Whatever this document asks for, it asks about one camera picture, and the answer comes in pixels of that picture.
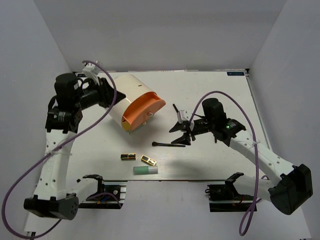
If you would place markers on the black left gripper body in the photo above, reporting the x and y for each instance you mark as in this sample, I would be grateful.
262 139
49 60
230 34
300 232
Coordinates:
102 95

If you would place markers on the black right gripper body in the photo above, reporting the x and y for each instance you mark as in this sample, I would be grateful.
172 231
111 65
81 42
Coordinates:
201 126

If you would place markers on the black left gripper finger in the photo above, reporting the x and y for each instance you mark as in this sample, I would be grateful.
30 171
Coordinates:
105 84
115 97

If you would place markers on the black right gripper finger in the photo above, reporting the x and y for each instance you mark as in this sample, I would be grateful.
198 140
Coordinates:
185 139
183 126

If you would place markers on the cream cylindrical drawer organizer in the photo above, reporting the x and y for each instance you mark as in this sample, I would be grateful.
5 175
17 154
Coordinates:
133 88

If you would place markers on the orange top drawer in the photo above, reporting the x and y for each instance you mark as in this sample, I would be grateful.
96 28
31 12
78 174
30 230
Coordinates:
140 110

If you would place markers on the thin black makeup brush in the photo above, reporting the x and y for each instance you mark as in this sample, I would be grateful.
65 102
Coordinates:
159 144

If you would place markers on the black gold lipstick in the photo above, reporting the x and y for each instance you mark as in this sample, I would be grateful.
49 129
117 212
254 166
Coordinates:
148 160
128 156

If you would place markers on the green white cosmetic tube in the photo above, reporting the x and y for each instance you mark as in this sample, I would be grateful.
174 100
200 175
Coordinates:
145 170

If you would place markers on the black fan makeup brush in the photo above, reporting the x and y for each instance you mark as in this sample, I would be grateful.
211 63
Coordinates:
175 108

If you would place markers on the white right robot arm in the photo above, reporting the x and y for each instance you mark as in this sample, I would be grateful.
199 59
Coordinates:
287 187

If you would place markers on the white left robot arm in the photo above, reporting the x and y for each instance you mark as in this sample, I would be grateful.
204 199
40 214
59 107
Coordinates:
51 198

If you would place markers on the right blue table sticker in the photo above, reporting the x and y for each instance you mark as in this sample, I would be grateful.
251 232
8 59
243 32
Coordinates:
235 73

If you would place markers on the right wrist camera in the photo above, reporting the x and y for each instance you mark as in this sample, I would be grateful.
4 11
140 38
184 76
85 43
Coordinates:
183 116

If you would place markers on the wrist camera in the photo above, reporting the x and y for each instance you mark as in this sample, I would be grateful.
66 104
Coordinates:
91 71
183 116

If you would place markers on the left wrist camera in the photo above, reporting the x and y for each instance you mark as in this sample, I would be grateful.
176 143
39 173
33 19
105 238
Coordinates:
91 71

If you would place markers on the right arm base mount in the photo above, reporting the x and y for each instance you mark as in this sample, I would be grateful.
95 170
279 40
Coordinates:
223 198

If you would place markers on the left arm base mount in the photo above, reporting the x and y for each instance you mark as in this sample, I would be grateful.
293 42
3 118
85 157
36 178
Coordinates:
105 193

